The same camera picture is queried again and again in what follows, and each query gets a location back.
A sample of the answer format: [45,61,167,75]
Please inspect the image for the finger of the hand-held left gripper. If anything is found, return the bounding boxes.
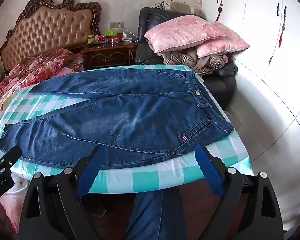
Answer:
[0,146,22,180]

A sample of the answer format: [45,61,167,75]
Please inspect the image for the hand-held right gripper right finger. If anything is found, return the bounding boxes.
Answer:
[194,144,284,240]

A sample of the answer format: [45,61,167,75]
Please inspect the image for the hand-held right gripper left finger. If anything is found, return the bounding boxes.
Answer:
[18,144,108,240]

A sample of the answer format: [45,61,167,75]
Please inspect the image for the blue denim pants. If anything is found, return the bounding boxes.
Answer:
[0,69,235,169]

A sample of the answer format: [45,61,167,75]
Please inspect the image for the dark shoe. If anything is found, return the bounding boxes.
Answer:
[90,206,107,217]

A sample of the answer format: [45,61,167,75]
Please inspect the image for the teal checkered tablecloth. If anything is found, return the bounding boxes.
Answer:
[0,64,254,194]

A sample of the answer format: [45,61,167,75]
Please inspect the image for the person's leg in jeans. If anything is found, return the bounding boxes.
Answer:
[125,187,184,240]

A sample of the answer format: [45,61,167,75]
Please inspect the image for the black leather armchair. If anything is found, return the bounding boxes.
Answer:
[135,7,238,110]

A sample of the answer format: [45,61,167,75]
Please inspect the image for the red floral quilt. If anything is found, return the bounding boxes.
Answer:
[0,47,84,238]

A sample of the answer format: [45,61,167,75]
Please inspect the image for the brown plaid blanket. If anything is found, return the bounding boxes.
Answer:
[162,47,230,77]

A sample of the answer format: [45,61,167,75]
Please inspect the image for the dark wooden nightstand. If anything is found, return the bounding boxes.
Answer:
[79,40,138,70]

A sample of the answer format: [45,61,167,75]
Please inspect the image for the small pink floral pillow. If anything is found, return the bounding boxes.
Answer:
[196,21,250,58]

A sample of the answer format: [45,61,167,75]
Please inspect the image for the tufted leather carved headboard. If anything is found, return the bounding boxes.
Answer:
[0,0,102,72]

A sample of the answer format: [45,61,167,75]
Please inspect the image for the white power strip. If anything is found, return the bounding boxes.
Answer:
[122,30,138,43]

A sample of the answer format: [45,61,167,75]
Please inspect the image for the large pink floral pillow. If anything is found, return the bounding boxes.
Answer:
[143,15,228,53]

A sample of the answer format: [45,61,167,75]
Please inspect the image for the white wardrobe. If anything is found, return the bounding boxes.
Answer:
[201,0,300,120]

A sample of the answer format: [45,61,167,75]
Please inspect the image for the red coin hanging ornament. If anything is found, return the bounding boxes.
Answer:
[278,24,287,48]

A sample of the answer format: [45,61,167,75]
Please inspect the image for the red diamond hanging ornament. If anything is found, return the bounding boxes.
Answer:
[215,1,224,23]

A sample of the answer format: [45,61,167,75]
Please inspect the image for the black clothes hanger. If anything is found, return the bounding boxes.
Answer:
[152,0,173,9]

